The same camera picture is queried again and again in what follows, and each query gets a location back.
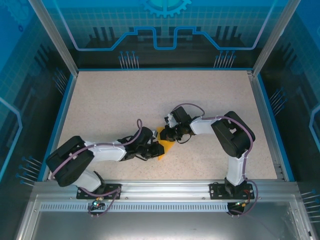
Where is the yellow cloth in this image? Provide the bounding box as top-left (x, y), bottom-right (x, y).
top-left (152, 126), bottom-right (176, 162)

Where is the grey metal tray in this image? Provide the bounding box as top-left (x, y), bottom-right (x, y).
top-left (14, 194), bottom-right (315, 240)

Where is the wide aluminium profile rail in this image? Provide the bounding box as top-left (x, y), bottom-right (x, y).
top-left (33, 179), bottom-right (300, 201)

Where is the slotted aluminium cable duct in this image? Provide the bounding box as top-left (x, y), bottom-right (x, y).
top-left (39, 202), bottom-right (232, 212)

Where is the cable connector with green light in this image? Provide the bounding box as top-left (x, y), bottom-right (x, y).
top-left (90, 196), bottom-right (105, 210)
top-left (233, 199), bottom-right (252, 208)

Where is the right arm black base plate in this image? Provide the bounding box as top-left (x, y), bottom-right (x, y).
top-left (209, 182), bottom-right (254, 201)

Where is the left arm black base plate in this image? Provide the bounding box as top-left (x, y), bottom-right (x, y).
top-left (76, 183), bottom-right (123, 201)

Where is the slim aluminium profile rail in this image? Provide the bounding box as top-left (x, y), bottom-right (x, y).
top-left (246, 70), bottom-right (286, 181)

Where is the aluminium frame post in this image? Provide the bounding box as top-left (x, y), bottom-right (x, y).
top-left (251, 0), bottom-right (303, 76)
top-left (27, 0), bottom-right (80, 76)

